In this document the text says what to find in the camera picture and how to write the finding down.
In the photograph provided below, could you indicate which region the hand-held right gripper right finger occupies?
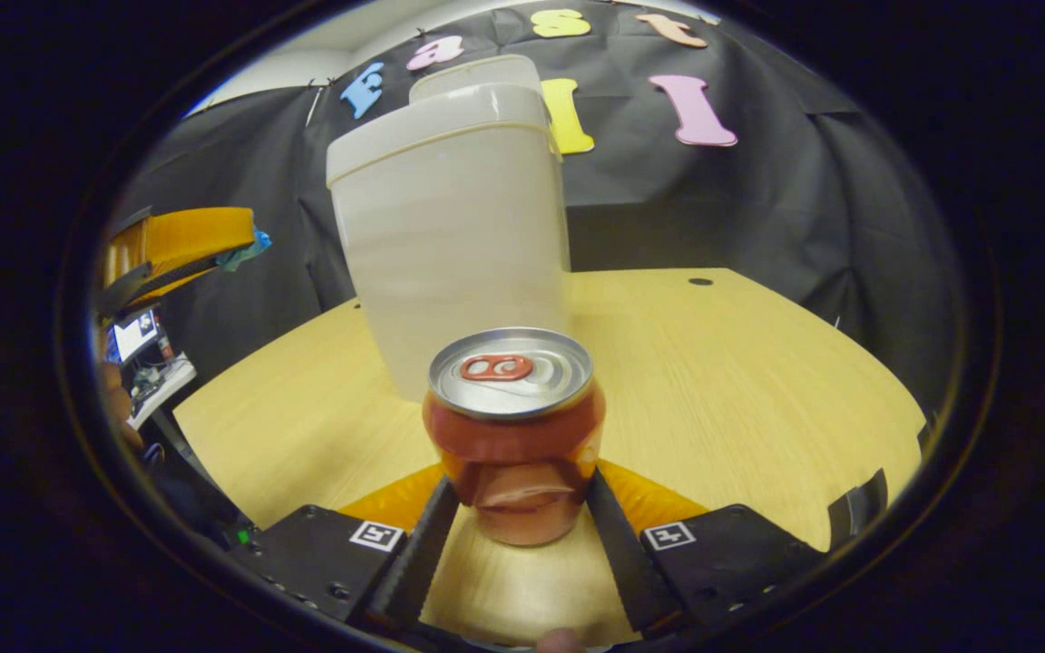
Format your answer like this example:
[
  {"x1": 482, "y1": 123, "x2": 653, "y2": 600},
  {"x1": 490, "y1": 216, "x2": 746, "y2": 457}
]
[{"x1": 584, "y1": 458, "x2": 827, "y2": 634}]

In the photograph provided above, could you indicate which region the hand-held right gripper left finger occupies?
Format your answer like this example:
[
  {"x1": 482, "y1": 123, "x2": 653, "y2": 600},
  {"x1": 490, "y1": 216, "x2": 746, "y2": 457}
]
[{"x1": 246, "y1": 463, "x2": 462, "y2": 629}]

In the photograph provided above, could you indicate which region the blue paper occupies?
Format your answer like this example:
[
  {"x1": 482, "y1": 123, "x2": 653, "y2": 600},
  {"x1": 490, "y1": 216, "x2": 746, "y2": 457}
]
[{"x1": 217, "y1": 229, "x2": 272, "y2": 273}]

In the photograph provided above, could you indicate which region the red pop can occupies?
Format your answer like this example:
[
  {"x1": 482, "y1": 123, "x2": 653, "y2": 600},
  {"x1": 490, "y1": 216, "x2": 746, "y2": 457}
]
[{"x1": 423, "y1": 327, "x2": 607, "y2": 547}]

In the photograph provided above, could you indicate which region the white desktop garbage bin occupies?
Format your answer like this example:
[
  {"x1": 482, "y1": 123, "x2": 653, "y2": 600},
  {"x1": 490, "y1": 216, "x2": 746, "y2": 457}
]
[{"x1": 326, "y1": 54, "x2": 571, "y2": 403}]

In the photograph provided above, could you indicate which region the wooden desktop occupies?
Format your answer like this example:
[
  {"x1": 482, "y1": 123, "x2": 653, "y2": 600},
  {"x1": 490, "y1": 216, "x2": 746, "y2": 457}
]
[{"x1": 173, "y1": 268, "x2": 927, "y2": 649}]

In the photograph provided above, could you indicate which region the computer monitor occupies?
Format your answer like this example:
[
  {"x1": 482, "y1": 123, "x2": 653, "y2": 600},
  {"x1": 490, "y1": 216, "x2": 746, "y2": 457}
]
[{"x1": 110, "y1": 308, "x2": 161, "y2": 364}]

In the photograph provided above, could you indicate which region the white side desk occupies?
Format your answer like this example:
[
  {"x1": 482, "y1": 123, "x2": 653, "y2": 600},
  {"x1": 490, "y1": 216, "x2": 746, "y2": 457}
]
[{"x1": 123, "y1": 352, "x2": 198, "y2": 430}]

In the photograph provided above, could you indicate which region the black curved bar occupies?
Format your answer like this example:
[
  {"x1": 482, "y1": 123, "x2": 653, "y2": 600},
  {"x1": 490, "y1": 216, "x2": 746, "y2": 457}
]
[{"x1": 826, "y1": 467, "x2": 891, "y2": 551}]

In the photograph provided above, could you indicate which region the black backdrop cloth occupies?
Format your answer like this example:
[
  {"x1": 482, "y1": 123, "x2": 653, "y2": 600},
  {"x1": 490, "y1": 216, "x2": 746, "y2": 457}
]
[{"x1": 105, "y1": 0, "x2": 959, "y2": 418}]

